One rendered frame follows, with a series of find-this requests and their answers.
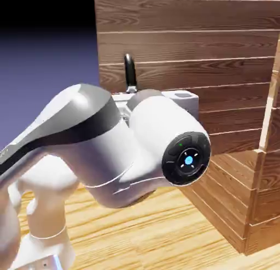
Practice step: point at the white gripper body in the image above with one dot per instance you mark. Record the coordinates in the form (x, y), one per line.
(186, 105)

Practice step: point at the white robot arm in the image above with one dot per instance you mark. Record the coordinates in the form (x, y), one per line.
(98, 147)

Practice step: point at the wooden cabinet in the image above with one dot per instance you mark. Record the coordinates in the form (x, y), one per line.
(269, 187)

